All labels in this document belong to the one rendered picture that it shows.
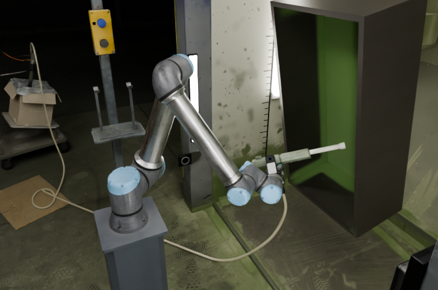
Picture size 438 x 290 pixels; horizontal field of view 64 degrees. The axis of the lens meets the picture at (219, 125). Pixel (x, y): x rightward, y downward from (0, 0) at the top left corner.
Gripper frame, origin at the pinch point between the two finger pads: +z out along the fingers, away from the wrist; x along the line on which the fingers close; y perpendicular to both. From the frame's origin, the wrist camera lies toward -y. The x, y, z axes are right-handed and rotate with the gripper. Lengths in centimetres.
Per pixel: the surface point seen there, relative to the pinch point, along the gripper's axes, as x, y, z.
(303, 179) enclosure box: 7, 30, 50
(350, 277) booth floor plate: 22, 88, 24
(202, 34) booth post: -29, -81, 41
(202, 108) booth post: -47, -35, 51
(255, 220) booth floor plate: -36, 59, 61
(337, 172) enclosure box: 30, 32, 56
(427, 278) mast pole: 37, -19, -131
